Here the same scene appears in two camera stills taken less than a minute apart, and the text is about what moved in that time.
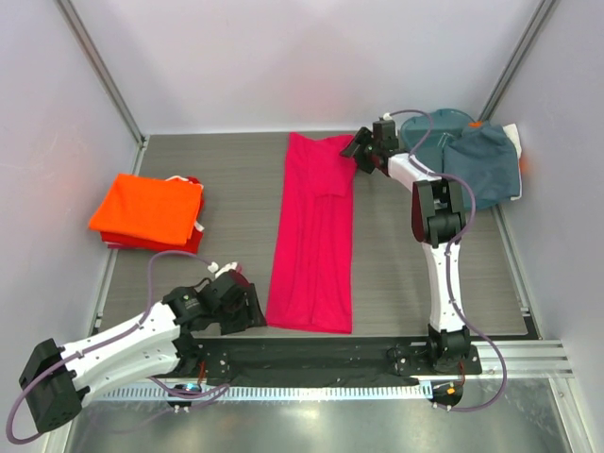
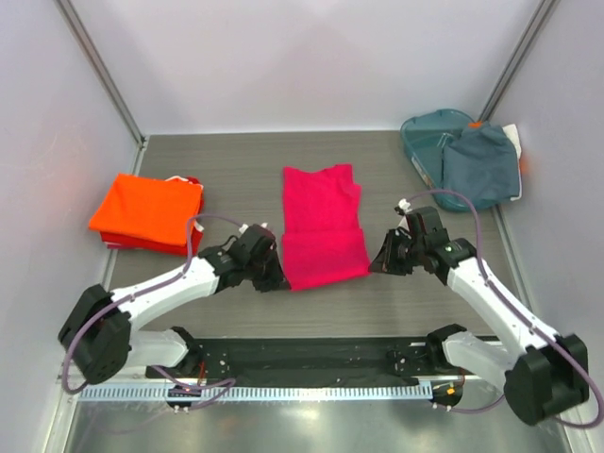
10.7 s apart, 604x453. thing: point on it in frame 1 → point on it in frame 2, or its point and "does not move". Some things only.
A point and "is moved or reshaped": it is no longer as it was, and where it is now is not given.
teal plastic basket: x=428 y=153 does not move
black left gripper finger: x=253 y=313 → x=276 y=266
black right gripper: x=364 y=146 → x=398 y=248
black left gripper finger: x=237 y=322 → x=265 y=283
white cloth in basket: x=512 y=132 does not move
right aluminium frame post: x=517 y=58 does not move
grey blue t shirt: x=484 y=156 does not move
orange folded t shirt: x=153 y=208 does not move
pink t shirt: x=310 y=286 is moved or reshaped
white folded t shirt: x=178 y=176 does not move
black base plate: x=342 y=361 does not move
